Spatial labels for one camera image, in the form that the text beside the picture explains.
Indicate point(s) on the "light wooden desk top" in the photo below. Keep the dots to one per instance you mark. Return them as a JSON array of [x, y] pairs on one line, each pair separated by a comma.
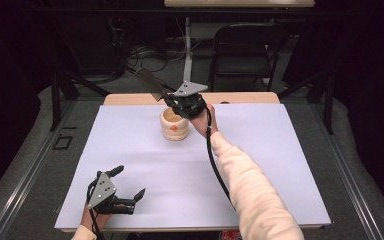
[[240, 3]]

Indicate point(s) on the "person's left hand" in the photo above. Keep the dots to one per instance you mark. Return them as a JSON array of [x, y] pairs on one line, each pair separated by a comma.
[[95, 220]]

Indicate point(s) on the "black metal stand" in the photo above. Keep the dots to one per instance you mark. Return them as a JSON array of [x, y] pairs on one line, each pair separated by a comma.
[[56, 100], [328, 103]]

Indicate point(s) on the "red patterned object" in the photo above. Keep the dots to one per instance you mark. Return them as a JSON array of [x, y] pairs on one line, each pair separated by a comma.
[[230, 235]]

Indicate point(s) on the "black folding chair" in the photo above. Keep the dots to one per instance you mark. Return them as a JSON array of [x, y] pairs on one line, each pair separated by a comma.
[[241, 60]]

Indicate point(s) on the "white desk leg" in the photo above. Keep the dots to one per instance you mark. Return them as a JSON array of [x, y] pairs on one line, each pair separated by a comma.
[[188, 63]]

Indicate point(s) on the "cream ribbed utensil holder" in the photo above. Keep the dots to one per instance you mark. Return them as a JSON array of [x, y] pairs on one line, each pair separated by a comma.
[[175, 128]]

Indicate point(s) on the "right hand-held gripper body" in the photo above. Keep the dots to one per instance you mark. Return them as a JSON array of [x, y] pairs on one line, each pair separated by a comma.
[[189, 100]]

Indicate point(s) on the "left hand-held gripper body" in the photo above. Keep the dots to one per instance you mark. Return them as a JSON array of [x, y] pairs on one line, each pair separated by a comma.
[[102, 191]]

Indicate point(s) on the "white board mat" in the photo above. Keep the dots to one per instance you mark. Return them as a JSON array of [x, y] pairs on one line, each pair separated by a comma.
[[153, 173]]

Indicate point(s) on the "person's right hand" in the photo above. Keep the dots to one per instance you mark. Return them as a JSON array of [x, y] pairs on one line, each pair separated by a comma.
[[205, 125]]

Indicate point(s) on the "grey metal floor rail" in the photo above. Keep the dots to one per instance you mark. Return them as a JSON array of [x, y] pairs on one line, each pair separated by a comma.
[[346, 173], [26, 173]]

